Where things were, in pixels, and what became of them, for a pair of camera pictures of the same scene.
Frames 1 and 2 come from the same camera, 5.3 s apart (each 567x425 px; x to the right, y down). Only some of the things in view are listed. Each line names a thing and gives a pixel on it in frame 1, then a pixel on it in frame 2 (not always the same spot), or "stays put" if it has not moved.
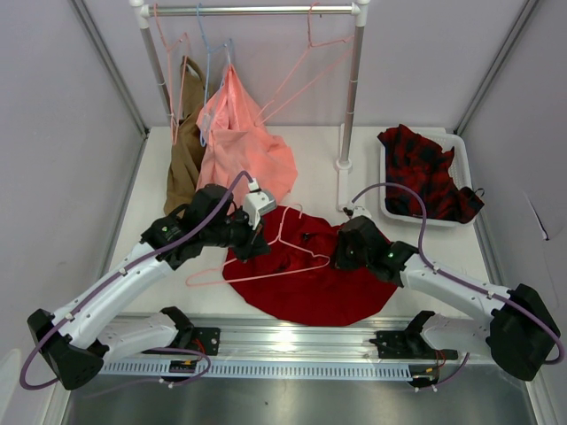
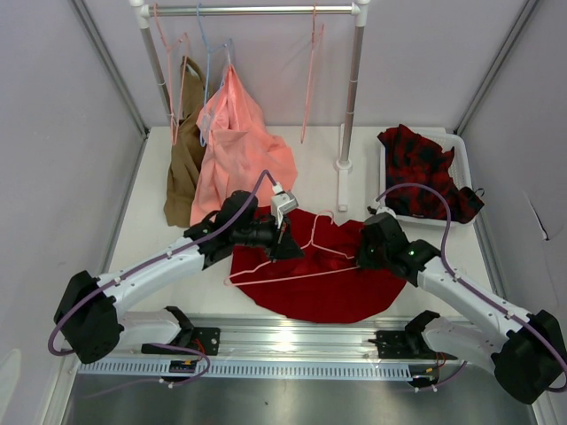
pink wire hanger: [279, 239] to [358, 265]
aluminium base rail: [246, 338] stays put
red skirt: [298, 282] stays put
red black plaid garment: [418, 163] stays put
